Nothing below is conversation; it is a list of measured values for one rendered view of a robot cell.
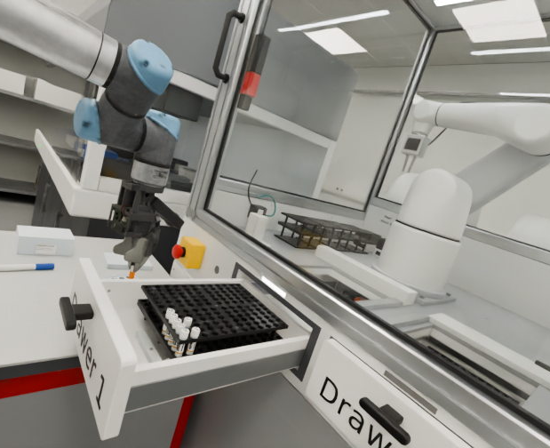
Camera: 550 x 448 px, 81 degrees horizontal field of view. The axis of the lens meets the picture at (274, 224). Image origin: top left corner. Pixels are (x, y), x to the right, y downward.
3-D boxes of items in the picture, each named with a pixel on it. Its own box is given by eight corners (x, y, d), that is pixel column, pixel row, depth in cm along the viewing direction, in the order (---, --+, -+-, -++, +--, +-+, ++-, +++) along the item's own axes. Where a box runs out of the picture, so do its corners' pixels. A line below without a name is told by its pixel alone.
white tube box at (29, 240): (15, 254, 84) (19, 236, 83) (13, 242, 90) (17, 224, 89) (71, 256, 93) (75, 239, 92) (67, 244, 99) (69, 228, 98)
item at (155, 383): (117, 418, 39) (128, 374, 38) (81, 308, 58) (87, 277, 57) (325, 361, 66) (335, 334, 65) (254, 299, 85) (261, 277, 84)
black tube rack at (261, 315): (168, 379, 48) (179, 340, 46) (133, 316, 60) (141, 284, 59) (278, 355, 62) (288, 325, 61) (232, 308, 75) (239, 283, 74)
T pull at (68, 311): (65, 332, 41) (67, 324, 41) (58, 303, 47) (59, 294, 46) (96, 330, 44) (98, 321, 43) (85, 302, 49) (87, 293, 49)
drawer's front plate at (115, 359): (101, 444, 37) (122, 361, 35) (66, 312, 58) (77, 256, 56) (117, 438, 38) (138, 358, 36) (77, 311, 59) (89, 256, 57)
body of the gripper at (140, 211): (105, 228, 71) (116, 175, 69) (139, 228, 79) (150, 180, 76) (125, 241, 67) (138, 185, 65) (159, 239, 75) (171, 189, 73)
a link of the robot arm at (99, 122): (91, 72, 55) (151, 95, 64) (68, 114, 62) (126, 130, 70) (96, 108, 53) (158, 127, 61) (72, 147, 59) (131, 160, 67)
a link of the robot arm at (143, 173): (155, 163, 76) (179, 172, 72) (151, 181, 77) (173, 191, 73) (126, 156, 69) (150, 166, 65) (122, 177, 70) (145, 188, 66)
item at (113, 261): (106, 268, 92) (107, 263, 91) (102, 256, 98) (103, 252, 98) (151, 270, 99) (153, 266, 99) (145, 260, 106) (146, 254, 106)
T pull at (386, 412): (404, 449, 40) (409, 439, 39) (356, 404, 45) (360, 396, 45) (418, 439, 42) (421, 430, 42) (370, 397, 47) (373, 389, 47)
